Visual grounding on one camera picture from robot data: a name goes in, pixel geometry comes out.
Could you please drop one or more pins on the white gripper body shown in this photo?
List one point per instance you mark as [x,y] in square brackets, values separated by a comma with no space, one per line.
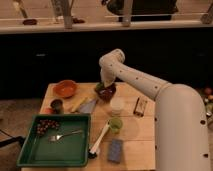
[107,78]

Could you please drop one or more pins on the green pepper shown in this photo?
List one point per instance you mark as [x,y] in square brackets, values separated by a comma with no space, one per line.
[100,86]

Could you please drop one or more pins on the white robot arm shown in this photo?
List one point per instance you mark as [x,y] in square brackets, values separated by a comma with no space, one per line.
[181,131]

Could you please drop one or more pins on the purple bowl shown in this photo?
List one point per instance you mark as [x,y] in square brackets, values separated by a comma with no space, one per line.
[107,93]

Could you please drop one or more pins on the orange bowl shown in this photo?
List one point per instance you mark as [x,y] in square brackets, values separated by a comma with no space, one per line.
[65,88]

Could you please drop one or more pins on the white plastic cup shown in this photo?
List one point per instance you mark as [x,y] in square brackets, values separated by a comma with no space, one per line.
[116,105]

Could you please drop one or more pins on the yellow banana toy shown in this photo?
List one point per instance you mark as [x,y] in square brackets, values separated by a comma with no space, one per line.
[77,104]

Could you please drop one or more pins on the brown chocolate bar box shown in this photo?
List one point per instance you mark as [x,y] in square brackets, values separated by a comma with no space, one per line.
[140,107]

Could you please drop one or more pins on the green plastic cup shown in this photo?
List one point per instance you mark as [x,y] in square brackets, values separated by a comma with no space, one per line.
[115,124]

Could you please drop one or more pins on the dark metal cup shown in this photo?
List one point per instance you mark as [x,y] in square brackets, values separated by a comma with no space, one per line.
[57,106]

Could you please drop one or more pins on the small orange object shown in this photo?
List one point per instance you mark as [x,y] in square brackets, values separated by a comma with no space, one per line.
[47,111]

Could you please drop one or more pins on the blue sponge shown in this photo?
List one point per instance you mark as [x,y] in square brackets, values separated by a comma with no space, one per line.
[115,151]

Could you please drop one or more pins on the bunch of dark grapes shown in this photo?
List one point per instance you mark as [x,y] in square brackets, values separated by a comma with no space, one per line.
[44,125]

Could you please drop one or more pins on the silver fork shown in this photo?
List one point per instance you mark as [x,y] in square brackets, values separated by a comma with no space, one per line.
[57,137]

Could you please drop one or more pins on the green plastic tray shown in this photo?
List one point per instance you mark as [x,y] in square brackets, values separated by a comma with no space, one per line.
[60,140]

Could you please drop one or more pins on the white handled brush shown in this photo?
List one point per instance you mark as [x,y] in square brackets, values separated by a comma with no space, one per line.
[93,150]

